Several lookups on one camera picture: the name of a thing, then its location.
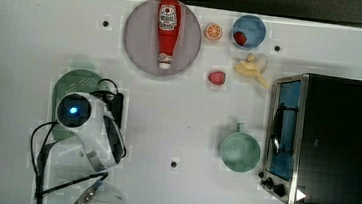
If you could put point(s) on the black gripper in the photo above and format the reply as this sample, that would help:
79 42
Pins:
116 107

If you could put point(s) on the green strainer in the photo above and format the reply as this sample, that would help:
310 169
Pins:
73 81

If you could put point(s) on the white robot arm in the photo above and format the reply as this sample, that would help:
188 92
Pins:
93 145

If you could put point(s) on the grey round plate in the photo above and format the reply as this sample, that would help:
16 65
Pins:
141 39

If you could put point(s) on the red strawberry toy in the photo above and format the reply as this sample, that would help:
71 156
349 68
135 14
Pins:
217 77

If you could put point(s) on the red ketchup bottle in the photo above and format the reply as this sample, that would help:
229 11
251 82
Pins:
168 25

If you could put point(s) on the orange slice toy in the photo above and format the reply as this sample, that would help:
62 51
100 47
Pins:
213 32

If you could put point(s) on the green mug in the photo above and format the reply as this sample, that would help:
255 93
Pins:
239 151

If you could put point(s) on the yellow banana toy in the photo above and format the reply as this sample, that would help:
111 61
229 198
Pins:
254 66

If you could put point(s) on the red fruit in bowl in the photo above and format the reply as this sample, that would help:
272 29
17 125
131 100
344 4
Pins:
240 38

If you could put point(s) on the blue bowl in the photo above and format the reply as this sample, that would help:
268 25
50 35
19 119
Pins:
253 28

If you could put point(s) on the black toaster oven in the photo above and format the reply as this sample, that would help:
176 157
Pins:
314 141

